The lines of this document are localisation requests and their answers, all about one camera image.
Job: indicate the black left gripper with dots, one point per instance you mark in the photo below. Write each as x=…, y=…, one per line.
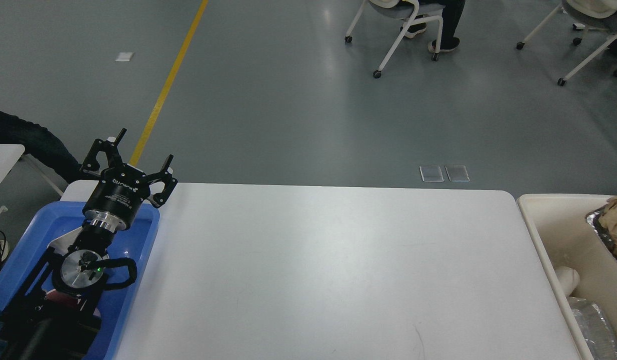
x=116, y=197

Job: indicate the pink mug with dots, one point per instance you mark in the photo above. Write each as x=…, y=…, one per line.
x=63, y=299

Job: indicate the white chair at right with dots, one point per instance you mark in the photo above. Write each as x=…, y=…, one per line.
x=592, y=15

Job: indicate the seated person dark trousers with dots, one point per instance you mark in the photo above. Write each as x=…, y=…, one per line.
x=451, y=14

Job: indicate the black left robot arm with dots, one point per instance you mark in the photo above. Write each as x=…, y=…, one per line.
x=67, y=288

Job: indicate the steel rectangular container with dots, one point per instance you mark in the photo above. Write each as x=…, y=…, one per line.
x=62, y=243

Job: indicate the brown paper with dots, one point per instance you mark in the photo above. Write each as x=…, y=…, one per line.
x=608, y=221

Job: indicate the white side table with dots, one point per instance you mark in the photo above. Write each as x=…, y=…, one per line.
x=9, y=155

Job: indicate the cream plastic bin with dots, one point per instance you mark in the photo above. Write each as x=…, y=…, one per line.
x=557, y=224

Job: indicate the white cup in bin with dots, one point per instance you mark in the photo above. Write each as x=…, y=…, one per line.
x=568, y=279

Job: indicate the foil tray in bin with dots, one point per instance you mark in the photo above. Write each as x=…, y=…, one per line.
x=595, y=327

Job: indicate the aluminium foil tray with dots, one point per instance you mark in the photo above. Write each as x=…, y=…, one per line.
x=604, y=235

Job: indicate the blue plastic tray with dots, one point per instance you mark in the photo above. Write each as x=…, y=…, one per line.
x=59, y=218

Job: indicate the white office chair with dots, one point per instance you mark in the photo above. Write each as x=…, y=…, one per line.
x=414, y=13

